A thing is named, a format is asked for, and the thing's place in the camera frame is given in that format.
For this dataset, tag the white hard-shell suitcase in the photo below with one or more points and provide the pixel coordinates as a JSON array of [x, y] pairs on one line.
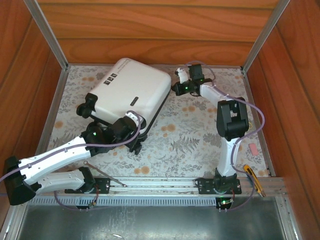
[[130, 85]]

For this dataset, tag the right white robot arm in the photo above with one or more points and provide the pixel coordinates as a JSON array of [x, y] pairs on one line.
[[230, 150]]

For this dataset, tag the thin metal rod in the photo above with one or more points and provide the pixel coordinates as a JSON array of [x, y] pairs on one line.
[[105, 173]]

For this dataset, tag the floral tablecloth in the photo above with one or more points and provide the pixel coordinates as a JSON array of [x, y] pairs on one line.
[[175, 155]]

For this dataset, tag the aluminium table edge strip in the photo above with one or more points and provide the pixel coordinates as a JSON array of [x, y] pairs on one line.
[[53, 112], [267, 160]]

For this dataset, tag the steel sheet tray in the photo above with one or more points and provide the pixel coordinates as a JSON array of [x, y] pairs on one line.
[[150, 222]]

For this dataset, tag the pink eraser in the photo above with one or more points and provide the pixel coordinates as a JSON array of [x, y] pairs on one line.
[[253, 149]]

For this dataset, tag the yellow utility knife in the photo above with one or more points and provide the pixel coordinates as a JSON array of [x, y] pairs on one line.
[[250, 171]]

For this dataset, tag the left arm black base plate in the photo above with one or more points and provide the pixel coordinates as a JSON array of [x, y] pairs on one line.
[[102, 186]]

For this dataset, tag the aluminium mounting rail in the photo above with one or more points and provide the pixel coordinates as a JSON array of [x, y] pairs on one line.
[[155, 185]]

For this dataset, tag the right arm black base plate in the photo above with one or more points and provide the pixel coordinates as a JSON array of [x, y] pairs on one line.
[[205, 186]]

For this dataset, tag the aluminium frame post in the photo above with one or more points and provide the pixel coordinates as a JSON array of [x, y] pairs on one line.
[[265, 30], [45, 30]]

